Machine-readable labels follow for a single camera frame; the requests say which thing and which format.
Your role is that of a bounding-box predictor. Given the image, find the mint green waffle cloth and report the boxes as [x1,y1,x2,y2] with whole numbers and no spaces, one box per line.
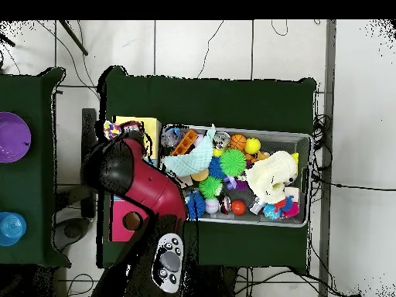
[162,125,217,179]

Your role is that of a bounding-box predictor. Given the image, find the white colourful spotted cloth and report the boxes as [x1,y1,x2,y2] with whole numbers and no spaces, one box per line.
[102,120,125,141]

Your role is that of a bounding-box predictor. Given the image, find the wooden three-hole box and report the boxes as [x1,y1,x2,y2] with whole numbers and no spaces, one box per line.
[108,115,162,244]

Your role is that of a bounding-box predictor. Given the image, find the clear mesh bin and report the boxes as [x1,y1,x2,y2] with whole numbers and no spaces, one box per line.
[156,125,312,229]

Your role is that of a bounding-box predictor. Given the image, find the round wooden disc toy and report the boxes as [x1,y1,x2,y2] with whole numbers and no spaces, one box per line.
[190,168,210,183]

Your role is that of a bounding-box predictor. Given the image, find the silver drink can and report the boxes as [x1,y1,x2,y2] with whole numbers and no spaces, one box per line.
[213,131,231,149]

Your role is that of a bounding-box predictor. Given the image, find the green spiky ball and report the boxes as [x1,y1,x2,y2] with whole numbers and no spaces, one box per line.
[219,148,248,177]

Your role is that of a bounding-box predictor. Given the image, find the large blue spiky ball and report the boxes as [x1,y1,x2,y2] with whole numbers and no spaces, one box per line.
[185,191,207,220]

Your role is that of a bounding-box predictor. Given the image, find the small orange basketball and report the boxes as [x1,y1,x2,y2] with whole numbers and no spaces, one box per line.
[229,133,248,152]

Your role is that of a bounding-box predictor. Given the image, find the yellow ball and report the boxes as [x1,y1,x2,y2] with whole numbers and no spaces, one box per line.
[244,138,261,155]

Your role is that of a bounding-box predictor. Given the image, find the red-orange ball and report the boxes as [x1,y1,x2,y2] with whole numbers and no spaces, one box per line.
[231,200,247,216]

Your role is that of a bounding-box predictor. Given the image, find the cream waffle cloth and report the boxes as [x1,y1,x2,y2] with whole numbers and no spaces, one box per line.
[244,151,299,205]

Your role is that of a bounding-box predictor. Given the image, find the black panel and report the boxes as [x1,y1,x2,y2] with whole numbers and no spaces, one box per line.
[81,108,97,219]

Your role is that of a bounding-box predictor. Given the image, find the green side table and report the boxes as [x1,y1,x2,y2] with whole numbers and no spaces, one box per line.
[0,67,70,267]

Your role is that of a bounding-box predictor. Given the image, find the black rod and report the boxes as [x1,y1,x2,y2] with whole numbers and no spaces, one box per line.
[59,20,89,56]

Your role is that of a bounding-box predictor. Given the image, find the purple bowl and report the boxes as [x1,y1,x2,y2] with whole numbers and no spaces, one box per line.
[0,111,32,164]

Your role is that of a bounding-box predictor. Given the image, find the blue bowl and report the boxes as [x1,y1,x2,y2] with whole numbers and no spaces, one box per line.
[0,212,27,248]

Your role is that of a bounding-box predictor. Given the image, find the black floor cable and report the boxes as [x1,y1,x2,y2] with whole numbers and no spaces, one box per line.
[311,176,396,192]

